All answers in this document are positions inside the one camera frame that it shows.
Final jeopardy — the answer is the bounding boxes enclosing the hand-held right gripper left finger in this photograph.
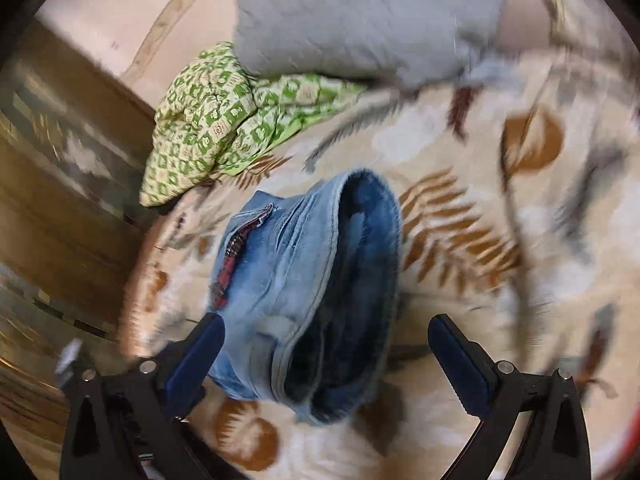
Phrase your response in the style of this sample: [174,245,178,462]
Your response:
[59,312,227,480]

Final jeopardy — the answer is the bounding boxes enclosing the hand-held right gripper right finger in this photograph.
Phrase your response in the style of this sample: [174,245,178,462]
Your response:
[427,314,592,480]

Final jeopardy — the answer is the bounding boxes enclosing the blue denim pants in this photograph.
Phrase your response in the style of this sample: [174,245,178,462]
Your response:
[207,169,403,426]

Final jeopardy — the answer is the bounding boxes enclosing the leaf print blanket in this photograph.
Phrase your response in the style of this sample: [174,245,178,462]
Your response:
[117,45,640,480]

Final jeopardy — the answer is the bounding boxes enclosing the wooden wardrobe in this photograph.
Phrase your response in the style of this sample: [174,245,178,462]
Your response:
[0,20,161,461]

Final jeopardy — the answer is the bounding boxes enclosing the green patterned cloth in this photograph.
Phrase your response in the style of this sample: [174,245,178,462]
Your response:
[139,42,368,207]

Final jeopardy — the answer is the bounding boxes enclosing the grey pillow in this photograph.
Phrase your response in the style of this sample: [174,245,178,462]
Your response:
[234,0,551,92]

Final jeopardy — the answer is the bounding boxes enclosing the cream pillow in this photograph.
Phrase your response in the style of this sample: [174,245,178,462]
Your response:
[525,0,601,56]

